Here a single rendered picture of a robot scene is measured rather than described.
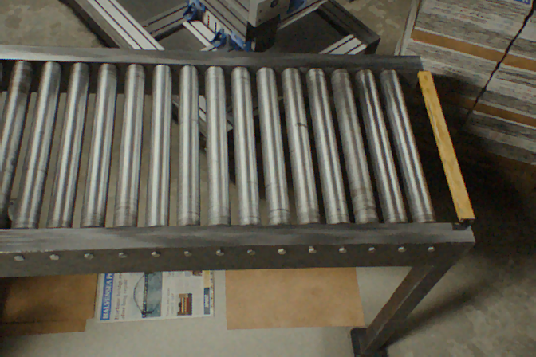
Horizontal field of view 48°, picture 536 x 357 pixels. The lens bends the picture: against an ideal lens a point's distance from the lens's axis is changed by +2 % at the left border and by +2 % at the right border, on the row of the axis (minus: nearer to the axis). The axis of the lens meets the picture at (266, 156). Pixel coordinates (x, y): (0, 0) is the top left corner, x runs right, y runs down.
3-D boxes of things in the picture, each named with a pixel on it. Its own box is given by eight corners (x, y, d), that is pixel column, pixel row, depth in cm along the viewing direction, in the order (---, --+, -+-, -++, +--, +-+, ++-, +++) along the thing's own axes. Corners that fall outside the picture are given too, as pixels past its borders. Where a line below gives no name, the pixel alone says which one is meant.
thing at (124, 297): (212, 238, 209) (212, 237, 208) (213, 318, 193) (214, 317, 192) (104, 241, 204) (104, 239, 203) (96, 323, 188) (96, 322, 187)
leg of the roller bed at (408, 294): (375, 335, 195) (449, 244, 139) (378, 353, 192) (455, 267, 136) (358, 335, 194) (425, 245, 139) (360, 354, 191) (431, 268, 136)
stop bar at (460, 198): (428, 74, 154) (431, 69, 152) (474, 223, 129) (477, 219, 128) (416, 74, 153) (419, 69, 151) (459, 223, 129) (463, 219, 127)
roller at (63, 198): (93, 72, 149) (91, 58, 144) (72, 243, 122) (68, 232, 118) (72, 72, 148) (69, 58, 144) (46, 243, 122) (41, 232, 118)
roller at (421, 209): (393, 78, 158) (399, 65, 154) (434, 237, 132) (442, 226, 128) (375, 78, 158) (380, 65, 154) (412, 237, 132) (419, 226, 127)
